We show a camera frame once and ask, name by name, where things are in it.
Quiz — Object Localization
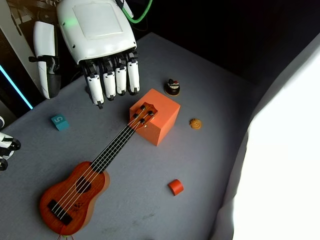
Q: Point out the orange half-cylinder block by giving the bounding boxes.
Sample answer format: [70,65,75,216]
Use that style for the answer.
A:
[167,178,185,197]

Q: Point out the chocolate cake toy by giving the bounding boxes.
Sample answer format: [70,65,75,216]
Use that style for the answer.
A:
[164,78,181,97]

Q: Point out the teal number five block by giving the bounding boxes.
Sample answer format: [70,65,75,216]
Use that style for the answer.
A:
[50,114,69,132]

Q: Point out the cyan light strip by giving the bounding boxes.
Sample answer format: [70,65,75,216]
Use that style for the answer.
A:
[0,64,34,110]

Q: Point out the tan swirl cookie toy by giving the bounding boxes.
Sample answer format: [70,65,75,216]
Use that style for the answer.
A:
[189,118,203,130]

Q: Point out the brown wooden toy ukulele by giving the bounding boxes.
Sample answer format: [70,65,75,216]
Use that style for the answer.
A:
[39,101,159,237]

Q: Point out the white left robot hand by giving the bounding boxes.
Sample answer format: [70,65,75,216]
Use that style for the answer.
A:
[28,0,141,110]

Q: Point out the large orange foam cube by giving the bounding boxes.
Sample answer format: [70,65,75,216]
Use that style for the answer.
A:
[129,88,181,147]

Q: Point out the green cable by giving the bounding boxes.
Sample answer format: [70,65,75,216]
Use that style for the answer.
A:
[119,0,154,25]

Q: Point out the white backdrop cloth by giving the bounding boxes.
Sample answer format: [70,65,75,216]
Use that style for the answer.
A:
[207,32,320,240]

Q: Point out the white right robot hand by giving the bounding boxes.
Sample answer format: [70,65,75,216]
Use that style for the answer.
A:
[0,116,22,172]

